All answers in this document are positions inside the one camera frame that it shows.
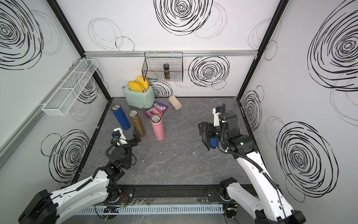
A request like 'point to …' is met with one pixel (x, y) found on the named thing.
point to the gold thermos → (137, 122)
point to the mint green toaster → (139, 99)
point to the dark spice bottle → (167, 73)
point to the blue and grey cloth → (214, 142)
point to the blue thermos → (121, 116)
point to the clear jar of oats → (175, 102)
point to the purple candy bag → (158, 108)
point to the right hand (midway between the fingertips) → (208, 125)
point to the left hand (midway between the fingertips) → (127, 130)
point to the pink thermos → (157, 122)
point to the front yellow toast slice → (134, 86)
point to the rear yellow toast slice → (144, 83)
